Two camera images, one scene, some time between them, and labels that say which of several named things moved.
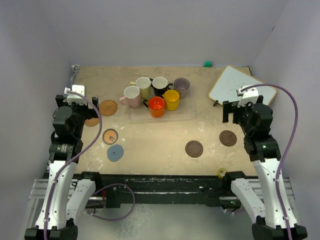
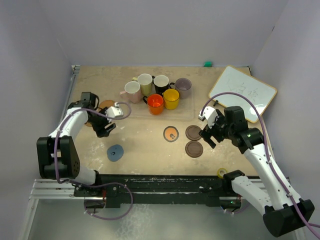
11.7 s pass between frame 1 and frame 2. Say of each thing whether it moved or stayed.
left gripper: moved
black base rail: stayed
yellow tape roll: stayed
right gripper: moved
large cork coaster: stayed
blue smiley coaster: stayed
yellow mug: stayed
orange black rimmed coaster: moved
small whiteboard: stayed
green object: stayed
